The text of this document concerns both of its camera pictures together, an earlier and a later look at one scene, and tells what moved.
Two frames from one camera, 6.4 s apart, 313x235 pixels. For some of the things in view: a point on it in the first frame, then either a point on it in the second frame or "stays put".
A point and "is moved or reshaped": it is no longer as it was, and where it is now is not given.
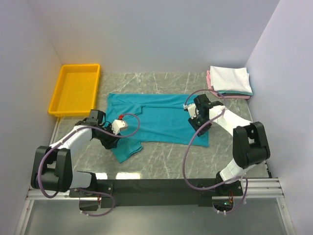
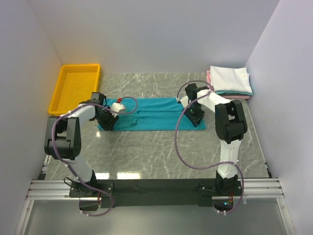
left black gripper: [109, 141] → [108, 121]
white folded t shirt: [230, 79] stays put
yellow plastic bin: [76, 95] stays put
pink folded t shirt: [209, 86] stays put
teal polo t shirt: [137, 119] is moved or reshaped
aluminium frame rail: [268, 189] stays put
